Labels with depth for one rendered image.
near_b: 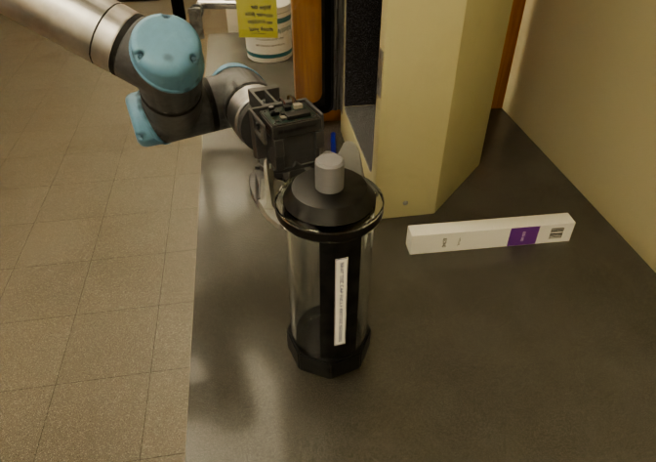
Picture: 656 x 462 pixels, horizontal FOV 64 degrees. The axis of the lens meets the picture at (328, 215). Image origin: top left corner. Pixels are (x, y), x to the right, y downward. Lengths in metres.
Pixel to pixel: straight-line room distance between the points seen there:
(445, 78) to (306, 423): 0.51
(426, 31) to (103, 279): 1.82
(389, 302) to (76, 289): 1.71
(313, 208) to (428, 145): 0.40
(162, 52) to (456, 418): 0.52
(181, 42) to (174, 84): 0.04
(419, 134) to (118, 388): 1.41
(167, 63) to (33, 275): 1.94
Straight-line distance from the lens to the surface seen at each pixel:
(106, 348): 2.06
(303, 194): 0.50
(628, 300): 0.89
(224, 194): 0.99
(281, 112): 0.60
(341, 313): 0.57
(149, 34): 0.61
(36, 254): 2.57
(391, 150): 0.84
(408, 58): 0.78
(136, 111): 0.73
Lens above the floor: 1.50
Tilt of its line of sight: 38 degrees down
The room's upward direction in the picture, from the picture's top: straight up
